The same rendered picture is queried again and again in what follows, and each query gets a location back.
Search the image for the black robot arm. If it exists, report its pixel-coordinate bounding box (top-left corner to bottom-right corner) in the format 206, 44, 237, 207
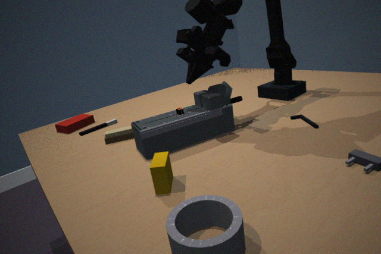
176, 0, 296, 86

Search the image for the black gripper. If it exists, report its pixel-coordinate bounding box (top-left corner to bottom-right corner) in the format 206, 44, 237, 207
176, 28, 230, 84

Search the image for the grey hollow cylinder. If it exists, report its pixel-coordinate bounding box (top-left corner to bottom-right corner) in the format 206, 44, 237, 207
165, 195, 245, 254

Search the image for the red rectangular block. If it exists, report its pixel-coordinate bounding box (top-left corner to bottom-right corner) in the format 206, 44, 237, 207
55, 114, 95, 134

